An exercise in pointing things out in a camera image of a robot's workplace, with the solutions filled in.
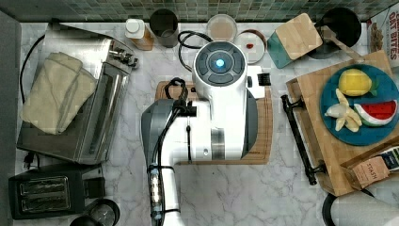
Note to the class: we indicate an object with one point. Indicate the beige towel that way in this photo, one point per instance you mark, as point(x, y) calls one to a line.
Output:
point(61, 88)

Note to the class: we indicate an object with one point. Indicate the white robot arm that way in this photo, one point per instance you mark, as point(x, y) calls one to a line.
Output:
point(221, 124)

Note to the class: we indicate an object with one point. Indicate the bamboo cutting board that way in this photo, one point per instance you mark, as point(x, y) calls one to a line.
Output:
point(260, 151)

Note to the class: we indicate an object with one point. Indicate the clear cereal jar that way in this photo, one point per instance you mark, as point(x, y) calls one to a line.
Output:
point(222, 27)

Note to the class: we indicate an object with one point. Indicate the dark grey cup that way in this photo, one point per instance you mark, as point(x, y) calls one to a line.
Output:
point(164, 26)

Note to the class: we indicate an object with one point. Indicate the white capped amber bottle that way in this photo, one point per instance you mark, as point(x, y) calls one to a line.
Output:
point(139, 34)

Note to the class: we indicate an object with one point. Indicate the silver toaster oven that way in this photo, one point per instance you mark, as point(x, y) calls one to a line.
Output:
point(88, 137)

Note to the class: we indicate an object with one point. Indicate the teal canister with wooden lid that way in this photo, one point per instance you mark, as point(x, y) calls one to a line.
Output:
point(293, 40)

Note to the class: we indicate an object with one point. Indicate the wooden serving tray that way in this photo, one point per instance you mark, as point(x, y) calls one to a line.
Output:
point(322, 153)

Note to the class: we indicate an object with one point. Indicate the black grinder cup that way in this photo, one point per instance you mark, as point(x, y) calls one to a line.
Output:
point(104, 212)

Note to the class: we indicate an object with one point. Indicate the plush peeled banana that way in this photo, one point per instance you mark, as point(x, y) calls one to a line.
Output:
point(344, 115)

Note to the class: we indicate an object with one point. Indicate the wooden spoon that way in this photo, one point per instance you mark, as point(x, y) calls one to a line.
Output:
point(329, 36)

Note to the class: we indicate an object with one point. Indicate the yellow plush pineapple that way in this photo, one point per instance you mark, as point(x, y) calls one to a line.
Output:
point(354, 82)

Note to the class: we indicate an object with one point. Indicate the black slot toaster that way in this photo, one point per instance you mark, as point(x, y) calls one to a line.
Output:
point(55, 191)

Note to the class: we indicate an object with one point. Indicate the wooden tea box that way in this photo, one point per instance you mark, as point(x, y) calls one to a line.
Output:
point(389, 155)

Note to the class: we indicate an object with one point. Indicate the black utensil crock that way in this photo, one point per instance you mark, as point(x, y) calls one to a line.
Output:
point(345, 24)

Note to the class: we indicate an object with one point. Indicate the plush watermelon slice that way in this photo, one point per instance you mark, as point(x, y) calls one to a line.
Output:
point(378, 114)

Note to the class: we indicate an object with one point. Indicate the stash tea packet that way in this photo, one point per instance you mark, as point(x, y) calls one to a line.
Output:
point(370, 171)

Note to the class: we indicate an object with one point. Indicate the white kettle with black base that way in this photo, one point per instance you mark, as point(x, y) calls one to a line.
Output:
point(358, 208)

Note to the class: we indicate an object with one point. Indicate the blue round plate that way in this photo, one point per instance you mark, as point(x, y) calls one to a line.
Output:
point(366, 135)

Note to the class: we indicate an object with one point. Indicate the oat bites cereal box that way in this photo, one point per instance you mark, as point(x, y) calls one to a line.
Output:
point(383, 34)

